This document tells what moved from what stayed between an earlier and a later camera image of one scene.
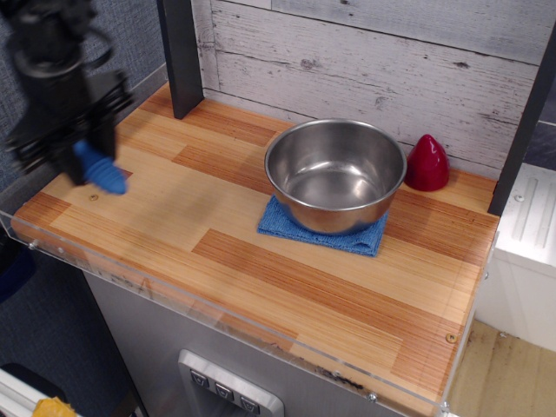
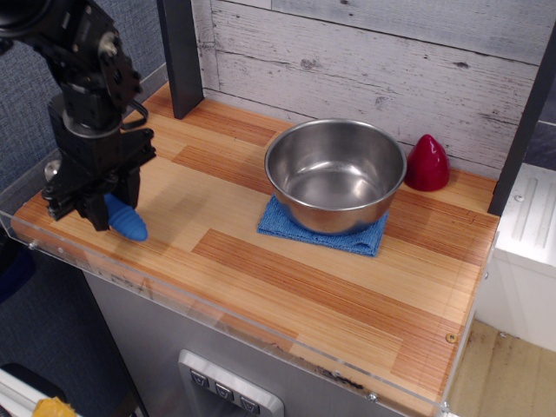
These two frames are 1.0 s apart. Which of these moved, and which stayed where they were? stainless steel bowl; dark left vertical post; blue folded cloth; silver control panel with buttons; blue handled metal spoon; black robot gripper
Moved: black robot gripper; blue handled metal spoon
Stayed: blue folded cloth; dark left vertical post; stainless steel bowl; silver control panel with buttons
